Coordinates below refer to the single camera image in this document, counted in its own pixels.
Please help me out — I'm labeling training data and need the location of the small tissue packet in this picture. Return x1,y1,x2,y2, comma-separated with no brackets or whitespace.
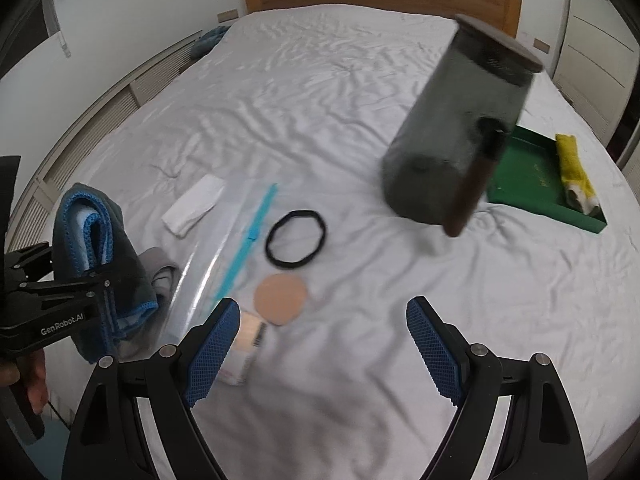
217,310,267,386

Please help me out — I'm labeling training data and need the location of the blue grey microfiber cloth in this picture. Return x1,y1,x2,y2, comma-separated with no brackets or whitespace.
52,183,158,363

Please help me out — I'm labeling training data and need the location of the clear zip bag blue slider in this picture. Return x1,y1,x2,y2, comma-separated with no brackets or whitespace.
157,179,278,346

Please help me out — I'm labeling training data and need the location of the beige round powder puff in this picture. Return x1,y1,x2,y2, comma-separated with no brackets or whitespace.
254,273,307,326

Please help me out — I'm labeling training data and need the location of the grey face mask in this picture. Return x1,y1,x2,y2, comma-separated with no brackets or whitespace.
118,247,181,361

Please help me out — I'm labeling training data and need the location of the white cloth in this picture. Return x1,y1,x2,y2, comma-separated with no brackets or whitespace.
162,174,224,238

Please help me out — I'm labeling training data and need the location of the black hair tie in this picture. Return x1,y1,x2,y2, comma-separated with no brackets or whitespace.
264,209,328,270

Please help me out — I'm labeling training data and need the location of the yellow towel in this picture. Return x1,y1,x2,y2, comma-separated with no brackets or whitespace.
555,133,601,217

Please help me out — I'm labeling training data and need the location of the person's left hand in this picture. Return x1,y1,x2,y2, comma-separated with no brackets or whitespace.
0,349,49,415

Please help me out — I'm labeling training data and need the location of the dark glass jar wooden lid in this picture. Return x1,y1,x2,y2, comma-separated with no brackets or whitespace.
382,14,544,237

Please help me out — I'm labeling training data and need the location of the white bed duvet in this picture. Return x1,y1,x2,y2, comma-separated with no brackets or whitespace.
29,3,640,480

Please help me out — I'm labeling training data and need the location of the green tray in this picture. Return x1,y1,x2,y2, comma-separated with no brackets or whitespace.
486,126,608,234

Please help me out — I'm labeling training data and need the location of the teal towel on nightstand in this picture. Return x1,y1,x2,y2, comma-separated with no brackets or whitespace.
189,25,230,61

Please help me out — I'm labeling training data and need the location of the white wardrobe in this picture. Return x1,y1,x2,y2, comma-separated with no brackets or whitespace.
553,0,639,160

